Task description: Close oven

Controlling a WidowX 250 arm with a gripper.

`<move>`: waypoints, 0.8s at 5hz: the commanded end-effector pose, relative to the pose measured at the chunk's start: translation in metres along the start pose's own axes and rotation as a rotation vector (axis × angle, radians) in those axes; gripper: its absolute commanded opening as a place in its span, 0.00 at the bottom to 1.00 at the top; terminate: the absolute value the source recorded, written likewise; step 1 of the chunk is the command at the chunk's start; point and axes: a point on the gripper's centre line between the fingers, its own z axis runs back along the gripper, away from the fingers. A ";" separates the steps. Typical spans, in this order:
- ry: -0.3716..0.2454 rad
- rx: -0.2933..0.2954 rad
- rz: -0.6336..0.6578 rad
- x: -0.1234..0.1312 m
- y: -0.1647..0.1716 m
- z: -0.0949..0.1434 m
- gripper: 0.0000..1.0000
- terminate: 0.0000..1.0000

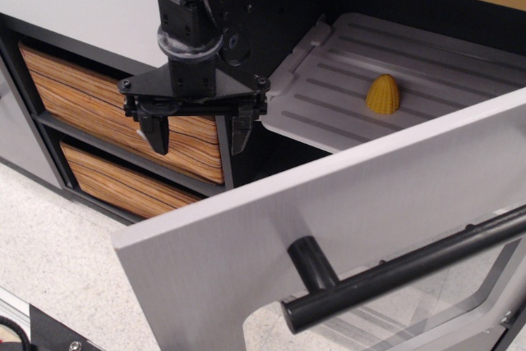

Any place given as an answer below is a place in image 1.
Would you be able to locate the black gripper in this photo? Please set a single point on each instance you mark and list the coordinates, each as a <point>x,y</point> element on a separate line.
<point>179,89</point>

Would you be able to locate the grey toy oven door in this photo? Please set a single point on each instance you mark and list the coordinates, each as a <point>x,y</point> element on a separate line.
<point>200,271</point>

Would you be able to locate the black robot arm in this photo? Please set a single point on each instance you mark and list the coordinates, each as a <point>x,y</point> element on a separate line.
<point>194,35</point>

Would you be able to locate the grey oven rack shelf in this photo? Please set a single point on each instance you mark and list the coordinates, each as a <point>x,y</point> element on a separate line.
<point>363,78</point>

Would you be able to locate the lower wood-pattern fabric bin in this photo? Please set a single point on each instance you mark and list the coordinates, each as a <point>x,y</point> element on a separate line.
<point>123,187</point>

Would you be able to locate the wood-pattern fabric bin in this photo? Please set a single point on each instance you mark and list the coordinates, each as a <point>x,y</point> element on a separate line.
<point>123,187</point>
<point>89,100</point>

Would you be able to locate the upper wood-pattern fabric bin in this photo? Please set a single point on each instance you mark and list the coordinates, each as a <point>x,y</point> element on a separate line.
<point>89,100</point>

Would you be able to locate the grey toy kitchen cabinet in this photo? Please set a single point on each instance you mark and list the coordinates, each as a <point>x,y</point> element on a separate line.
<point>119,36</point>

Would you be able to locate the yellow toy corn piece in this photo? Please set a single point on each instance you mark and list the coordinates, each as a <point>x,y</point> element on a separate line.
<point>383,96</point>

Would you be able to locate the black oven door handle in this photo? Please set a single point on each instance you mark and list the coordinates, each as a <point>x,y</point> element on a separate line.
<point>329,296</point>

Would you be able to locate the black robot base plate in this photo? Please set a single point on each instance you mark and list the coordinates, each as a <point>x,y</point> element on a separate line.
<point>46,333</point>

